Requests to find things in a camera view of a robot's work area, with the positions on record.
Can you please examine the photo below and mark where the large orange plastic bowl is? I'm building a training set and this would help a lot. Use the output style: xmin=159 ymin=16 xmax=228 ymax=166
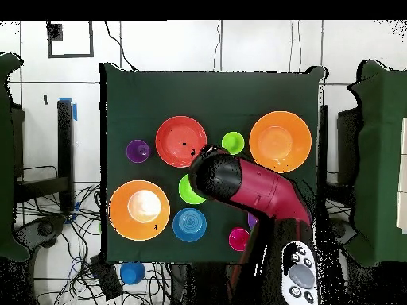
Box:
xmin=248 ymin=110 xmax=312 ymax=174
xmin=108 ymin=180 xmax=172 ymax=241

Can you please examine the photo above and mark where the green plastic cup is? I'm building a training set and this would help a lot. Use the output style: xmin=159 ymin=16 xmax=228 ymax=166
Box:
xmin=221 ymin=131 xmax=246 ymax=156

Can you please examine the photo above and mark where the black power strip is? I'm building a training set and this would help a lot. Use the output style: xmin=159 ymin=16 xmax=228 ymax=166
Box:
xmin=89 ymin=253 xmax=124 ymax=301

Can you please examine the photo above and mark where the blue plastic bowl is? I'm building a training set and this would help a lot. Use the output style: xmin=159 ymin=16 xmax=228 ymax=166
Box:
xmin=172 ymin=207 xmax=208 ymax=243

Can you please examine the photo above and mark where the black office chair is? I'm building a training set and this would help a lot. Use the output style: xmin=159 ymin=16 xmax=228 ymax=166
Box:
xmin=14 ymin=215 xmax=68 ymax=255

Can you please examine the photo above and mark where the black metal post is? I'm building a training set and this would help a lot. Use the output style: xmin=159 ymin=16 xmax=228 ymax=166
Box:
xmin=317 ymin=104 xmax=329 ymax=218

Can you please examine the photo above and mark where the thin black cable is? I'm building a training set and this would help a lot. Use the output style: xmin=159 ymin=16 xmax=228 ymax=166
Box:
xmin=103 ymin=21 xmax=138 ymax=72

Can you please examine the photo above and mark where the pink plastic cup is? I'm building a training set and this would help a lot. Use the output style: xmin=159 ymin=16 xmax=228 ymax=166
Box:
xmin=227 ymin=226 xmax=252 ymax=253

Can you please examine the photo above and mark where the blue plastic cup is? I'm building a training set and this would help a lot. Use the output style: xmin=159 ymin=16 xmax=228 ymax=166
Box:
xmin=119 ymin=262 xmax=146 ymax=285

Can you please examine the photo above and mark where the black metal frame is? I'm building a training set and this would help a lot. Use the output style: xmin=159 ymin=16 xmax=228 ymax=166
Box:
xmin=12 ymin=98 xmax=76 ymax=214

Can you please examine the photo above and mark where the purple plastic bowl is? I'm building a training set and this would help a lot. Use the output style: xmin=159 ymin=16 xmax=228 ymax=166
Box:
xmin=246 ymin=211 xmax=260 ymax=231

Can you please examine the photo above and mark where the purple plastic cup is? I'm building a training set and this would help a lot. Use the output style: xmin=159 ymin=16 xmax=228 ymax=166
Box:
xmin=126 ymin=139 xmax=151 ymax=164

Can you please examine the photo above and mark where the green cloth covered table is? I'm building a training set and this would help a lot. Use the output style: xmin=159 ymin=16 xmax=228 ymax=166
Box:
xmin=344 ymin=59 xmax=407 ymax=268
xmin=0 ymin=52 xmax=30 ymax=263

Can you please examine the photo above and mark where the red plastic bowl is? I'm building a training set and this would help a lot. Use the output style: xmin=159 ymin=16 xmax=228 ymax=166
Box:
xmin=154 ymin=115 xmax=208 ymax=168

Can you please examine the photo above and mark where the dark green table cloth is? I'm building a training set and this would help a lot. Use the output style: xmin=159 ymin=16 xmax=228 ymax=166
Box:
xmin=99 ymin=62 xmax=328 ymax=266

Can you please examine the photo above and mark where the tangle of cables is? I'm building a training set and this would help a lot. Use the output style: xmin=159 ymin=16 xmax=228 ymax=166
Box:
xmin=14 ymin=183 xmax=172 ymax=305

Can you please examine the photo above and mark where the green plastic bowl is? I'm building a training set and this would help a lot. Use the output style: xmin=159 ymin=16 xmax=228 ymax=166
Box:
xmin=178 ymin=173 xmax=207 ymax=205

